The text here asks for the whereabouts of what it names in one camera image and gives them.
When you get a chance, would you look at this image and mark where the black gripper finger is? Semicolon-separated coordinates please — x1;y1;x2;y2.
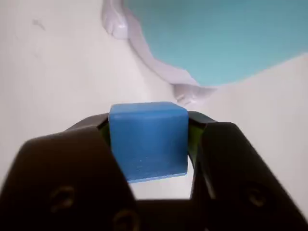
0;113;140;231
187;110;308;231

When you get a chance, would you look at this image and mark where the blue cube block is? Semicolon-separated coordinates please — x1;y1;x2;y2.
108;101;189;185

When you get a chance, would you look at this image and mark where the teal whale-shaped bin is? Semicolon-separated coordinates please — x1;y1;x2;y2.
101;0;308;106

